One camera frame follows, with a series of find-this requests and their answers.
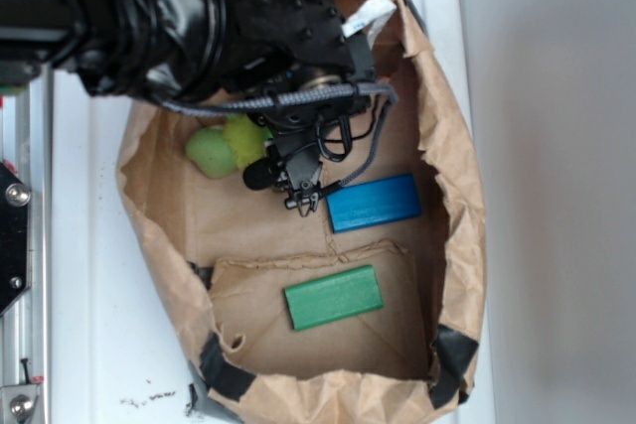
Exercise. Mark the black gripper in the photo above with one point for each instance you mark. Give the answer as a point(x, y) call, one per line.
point(292, 69)

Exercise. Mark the green plush animal toy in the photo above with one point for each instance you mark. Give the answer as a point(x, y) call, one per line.
point(220, 150)

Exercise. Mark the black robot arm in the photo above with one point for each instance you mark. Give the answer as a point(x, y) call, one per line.
point(161, 51)

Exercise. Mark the blue wooden block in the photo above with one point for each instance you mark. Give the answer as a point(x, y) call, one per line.
point(374, 203)

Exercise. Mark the green wooden block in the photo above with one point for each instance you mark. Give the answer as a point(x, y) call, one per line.
point(332, 298)

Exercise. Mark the white paper label tag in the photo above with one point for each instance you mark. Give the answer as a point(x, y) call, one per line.
point(371, 17)

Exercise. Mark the brown paper bag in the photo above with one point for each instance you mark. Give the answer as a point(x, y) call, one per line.
point(221, 257)

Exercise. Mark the silver metal rail frame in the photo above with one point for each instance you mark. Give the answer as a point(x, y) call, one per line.
point(26, 133)

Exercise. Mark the black metal bracket plate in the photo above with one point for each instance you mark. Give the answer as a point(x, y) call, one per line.
point(16, 275)

